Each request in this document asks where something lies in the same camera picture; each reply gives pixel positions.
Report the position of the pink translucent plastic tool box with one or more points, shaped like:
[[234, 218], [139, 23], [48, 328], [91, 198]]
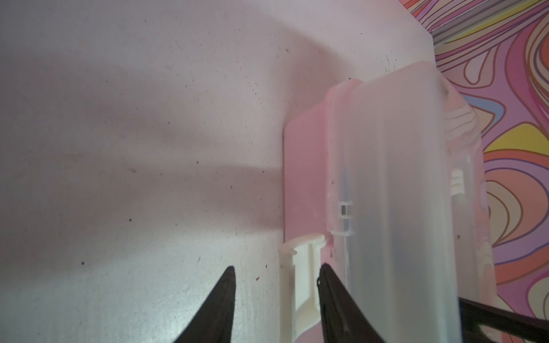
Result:
[[384, 181]]

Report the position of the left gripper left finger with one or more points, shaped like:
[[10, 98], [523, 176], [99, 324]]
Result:
[[213, 321]]

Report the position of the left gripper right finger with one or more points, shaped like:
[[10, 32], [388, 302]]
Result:
[[342, 320]]

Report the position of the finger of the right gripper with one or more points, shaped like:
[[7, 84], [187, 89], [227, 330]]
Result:
[[473, 315]]

